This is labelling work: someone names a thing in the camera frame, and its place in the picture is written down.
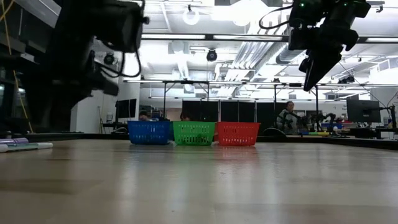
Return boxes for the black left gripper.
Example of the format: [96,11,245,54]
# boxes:
[30,30,119,133]

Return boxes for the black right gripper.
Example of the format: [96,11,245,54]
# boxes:
[298,18,359,91]

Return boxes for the green capped white marker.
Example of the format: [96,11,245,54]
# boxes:
[0,142,54,154]

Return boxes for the lavender Sharpie marker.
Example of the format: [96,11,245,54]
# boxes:
[0,137,29,145]

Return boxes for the black metal gantry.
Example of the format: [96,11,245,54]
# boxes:
[272,82,320,131]
[161,80,211,121]

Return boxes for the black computer monitor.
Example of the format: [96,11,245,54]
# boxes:
[115,98,137,119]
[346,98,382,124]

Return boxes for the cluttered background desk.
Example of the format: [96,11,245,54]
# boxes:
[338,123,398,140]

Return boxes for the black partition panels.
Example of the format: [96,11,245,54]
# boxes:
[182,100,280,123]

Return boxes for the blue plastic basket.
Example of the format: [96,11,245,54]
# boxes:
[127,120,172,146]

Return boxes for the red plastic basket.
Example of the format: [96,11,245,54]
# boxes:
[215,121,261,147]

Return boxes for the black overhead light bar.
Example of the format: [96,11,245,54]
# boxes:
[141,33,398,44]

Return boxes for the green plastic basket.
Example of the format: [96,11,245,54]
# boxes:
[172,121,216,146]

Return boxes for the silver ventilation duct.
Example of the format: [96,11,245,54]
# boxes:
[275,40,308,65]

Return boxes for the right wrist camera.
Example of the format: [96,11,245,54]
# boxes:
[288,27,312,51]

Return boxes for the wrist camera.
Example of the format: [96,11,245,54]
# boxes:
[288,27,312,51]
[93,0,146,53]

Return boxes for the yellow cable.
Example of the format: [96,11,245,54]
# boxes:
[0,0,34,134]

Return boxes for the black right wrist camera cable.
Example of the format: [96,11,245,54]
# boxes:
[259,4,295,30]

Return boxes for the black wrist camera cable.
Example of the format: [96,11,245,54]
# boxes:
[259,4,295,30]
[99,46,142,78]

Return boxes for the black left wrist camera cable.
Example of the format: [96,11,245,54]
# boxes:
[99,46,142,78]

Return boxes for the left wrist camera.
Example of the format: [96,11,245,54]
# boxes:
[93,0,146,53]

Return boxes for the white ring light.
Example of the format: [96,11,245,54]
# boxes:
[182,4,200,26]

